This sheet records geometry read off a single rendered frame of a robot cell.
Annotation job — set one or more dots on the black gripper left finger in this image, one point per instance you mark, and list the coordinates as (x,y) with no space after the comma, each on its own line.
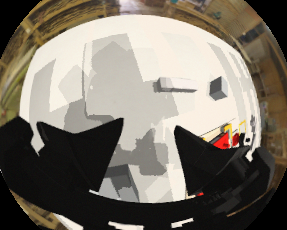
(91,151)

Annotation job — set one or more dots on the black axle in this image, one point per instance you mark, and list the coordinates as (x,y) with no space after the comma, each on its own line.
(235,139)

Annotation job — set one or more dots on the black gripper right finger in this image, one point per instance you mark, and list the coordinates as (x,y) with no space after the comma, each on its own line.
(201,160)

